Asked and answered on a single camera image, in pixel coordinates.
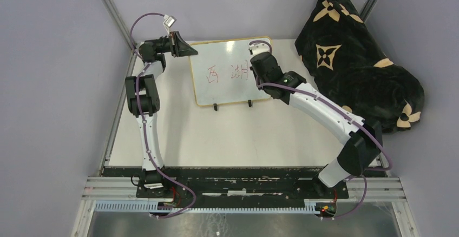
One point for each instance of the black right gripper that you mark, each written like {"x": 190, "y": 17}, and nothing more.
{"x": 253, "y": 68}

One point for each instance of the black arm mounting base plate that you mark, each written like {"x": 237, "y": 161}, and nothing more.
{"x": 232, "y": 187}

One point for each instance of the grey toothed cable rail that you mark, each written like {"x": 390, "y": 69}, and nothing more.
{"x": 154, "y": 207}

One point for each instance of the yellow framed whiteboard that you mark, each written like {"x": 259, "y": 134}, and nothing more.
{"x": 221, "y": 72}

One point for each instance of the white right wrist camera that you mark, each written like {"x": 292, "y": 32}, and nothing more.
{"x": 259, "y": 48}

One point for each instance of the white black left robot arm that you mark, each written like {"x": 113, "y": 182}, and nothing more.
{"x": 143, "y": 101}

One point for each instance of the left aluminium frame post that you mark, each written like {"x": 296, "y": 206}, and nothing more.
{"x": 118, "y": 21}

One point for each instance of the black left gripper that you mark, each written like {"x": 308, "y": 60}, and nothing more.
{"x": 178, "y": 47}

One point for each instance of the small electronics board with led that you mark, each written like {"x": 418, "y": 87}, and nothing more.
{"x": 326, "y": 210}

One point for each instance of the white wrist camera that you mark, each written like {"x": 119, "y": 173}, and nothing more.
{"x": 169, "y": 21}
{"x": 259, "y": 48}

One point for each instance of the black floral plush blanket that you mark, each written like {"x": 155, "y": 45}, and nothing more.
{"x": 350, "y": 68}

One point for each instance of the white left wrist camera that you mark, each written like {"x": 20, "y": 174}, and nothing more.
{"x": 169, "y": 21}

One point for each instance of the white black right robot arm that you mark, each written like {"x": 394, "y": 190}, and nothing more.
{"x": 361, "y": 140}

